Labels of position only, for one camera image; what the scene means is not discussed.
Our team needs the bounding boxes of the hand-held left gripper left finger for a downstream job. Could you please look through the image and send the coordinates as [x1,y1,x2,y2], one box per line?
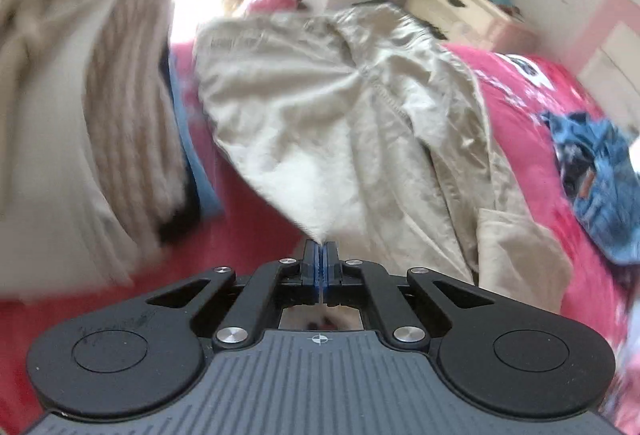
[145,239,321,351]

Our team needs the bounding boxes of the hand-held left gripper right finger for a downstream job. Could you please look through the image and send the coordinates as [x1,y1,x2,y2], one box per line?
[321,240,496,352]

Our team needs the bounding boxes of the beige pants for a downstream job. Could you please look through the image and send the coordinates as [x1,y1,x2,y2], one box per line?
[192,7,573,331]

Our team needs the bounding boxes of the blue fabric strip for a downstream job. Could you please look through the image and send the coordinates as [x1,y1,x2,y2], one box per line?
[167,47,226,221]

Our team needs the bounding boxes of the pink floral blanket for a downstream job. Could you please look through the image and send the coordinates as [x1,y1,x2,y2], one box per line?
[0,0,640,435]

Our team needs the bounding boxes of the person's ribbed knit sweater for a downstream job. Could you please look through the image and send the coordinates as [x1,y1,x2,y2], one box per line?
[0,0,201,301]

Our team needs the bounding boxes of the blue jeans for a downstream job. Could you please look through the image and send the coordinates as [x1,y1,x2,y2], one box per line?
[540,111,640,266]

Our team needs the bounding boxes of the cream nightstand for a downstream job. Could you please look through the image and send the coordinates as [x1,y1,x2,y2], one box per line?
[404,0,538,53]

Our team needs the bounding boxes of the pink white headboard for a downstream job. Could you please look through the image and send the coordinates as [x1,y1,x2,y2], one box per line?
[565,0,640,136]

